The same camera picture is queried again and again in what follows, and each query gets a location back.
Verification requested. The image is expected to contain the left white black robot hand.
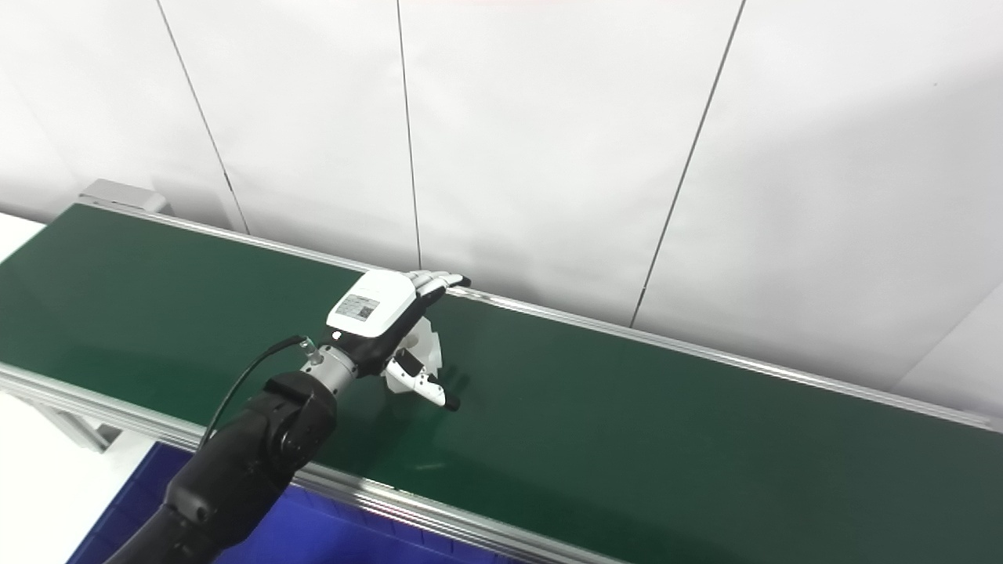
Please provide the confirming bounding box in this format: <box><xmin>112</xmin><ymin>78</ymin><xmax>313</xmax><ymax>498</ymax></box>
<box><xmin>325</xmin><ymin>269</ymin><xmax>473</xmax><ymax>413</ymax></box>

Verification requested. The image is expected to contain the white plastic part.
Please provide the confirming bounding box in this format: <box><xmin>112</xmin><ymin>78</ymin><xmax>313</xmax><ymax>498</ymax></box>
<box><xmin>382</xmin><ymin>316</ymin><xmax>444</xmax><ymax>397</ymax></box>

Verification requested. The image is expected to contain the green conveyor belt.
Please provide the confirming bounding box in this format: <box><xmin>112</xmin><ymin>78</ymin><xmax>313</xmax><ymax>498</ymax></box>
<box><xmin>0</xmin><ymin>179</ymin><xmax>1003</xmax><ymax>564</ymax></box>
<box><xmin>0</xmin><ymin>205</ymin><xmax>1003</xmax><ymax>564</ymax></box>

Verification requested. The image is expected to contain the blue plastic bin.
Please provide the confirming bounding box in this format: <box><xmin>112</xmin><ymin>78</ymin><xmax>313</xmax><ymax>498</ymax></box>
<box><xmin>67</xmin><ymin>441</ymin><xmax>534</xmax><ymax>564</ymax></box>

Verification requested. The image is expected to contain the aluminium conveyor leg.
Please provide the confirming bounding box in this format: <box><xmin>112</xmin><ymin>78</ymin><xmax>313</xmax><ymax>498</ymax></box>
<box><xmin>16</xmin><ymin>392</ymin><xmax>120</xmax><ymax>454</ymax></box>

